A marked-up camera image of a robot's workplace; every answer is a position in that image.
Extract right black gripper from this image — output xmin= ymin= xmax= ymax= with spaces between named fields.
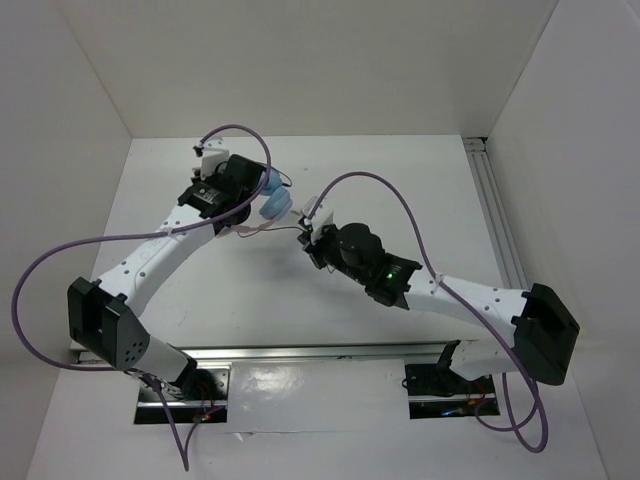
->
xmin=299 ymin=223 xmax=369 ymax=285

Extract thin black headphone cable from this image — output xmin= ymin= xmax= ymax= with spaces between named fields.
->
xmin=234 ymin=172 xmax=309 ymax=240

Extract pink blue cat-ear headphones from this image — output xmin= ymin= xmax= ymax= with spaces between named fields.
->
xmin=221 ymin=169 xmax=293 ymax=235

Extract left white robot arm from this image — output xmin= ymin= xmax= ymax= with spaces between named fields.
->
xmin=67 ymin=154 xmax=267 ymax=399

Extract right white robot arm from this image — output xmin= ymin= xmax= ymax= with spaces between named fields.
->
xmin=298 ymin=220 xmax=580 ymax=392

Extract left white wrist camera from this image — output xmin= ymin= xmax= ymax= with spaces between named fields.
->
xmin=192 ymin=138 xmax=230 ymax=180

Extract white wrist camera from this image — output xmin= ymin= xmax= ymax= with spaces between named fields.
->
xmin=192 ymin=138 xmax=230 ymax=180
xmin=299 ymin=196 xmax=334 ymax=237

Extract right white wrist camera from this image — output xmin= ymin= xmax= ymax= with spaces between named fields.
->
xmin=299 ymin=196 xmax=334 ymax=237

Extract aluminium rail at front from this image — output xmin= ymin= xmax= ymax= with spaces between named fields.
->
xmin=69 ymin=340 xmax=521 ymax=363

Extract aluminium rail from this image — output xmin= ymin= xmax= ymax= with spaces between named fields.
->
xmin=462 ymin=137 xmax=529 ymax=289
xmin=69 ymin=340 xmax=521 ymax=363

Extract aluminium rail at right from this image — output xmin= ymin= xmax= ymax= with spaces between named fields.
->
xmin=462 ymin=137 xmax=529 ymax=289

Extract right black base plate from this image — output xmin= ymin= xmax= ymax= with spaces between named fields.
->
xmin=401 ymin=364 xmax=500 ymax=419

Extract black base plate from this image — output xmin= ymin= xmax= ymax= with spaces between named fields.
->
xmin=134 ymin=363 xmax=231 ymax=425
xmin=401 ymin=364 xmax=500 ymax=419

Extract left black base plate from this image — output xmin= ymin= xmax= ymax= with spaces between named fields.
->
xmin=134 ymin=363 xmax=231 ymax=425

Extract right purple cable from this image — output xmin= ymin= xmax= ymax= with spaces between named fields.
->
xmin=307 ymin=172 xmax=549 ymax=454

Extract purple cable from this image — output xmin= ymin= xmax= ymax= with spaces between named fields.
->
xmin=307 ymin=172 xmax=549 ymax=454
xmin=10 ymin=123 xmax=272 ymax=472

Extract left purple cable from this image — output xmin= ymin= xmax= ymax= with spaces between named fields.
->
xmin=10 ymin=123 xmax=272 ymax=472

